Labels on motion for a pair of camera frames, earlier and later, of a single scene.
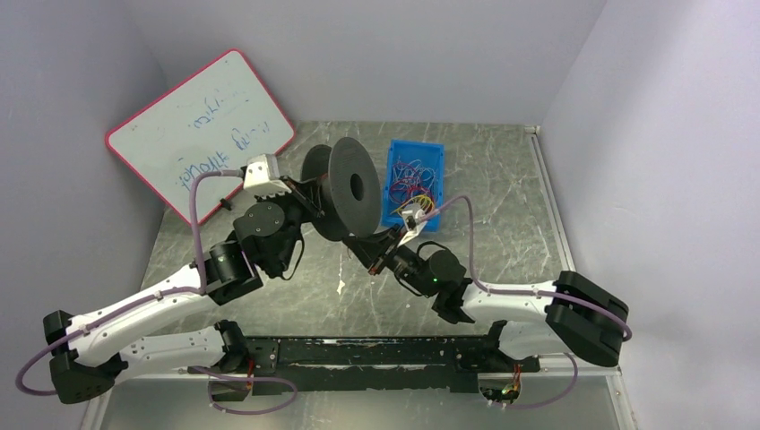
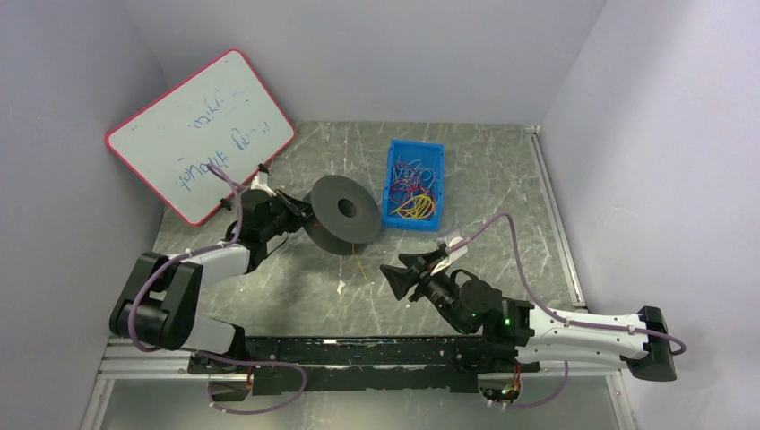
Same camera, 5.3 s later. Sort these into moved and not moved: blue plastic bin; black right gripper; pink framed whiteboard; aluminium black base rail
Moved: black right gripper
Not moved: blue plastic bin; aluminium black base rail; pink framed whiteboard
